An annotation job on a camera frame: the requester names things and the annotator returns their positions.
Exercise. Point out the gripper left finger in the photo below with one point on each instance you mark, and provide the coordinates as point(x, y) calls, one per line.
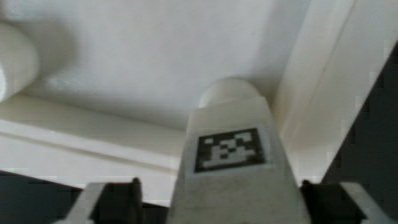
point(109, 204)

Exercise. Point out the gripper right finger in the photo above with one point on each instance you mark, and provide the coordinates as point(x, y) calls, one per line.
point(340, 204)

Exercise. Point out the white leg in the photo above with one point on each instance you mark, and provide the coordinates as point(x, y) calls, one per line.
point(235, 186)

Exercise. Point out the white square table top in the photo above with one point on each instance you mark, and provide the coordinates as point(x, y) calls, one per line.
point(134, 53)

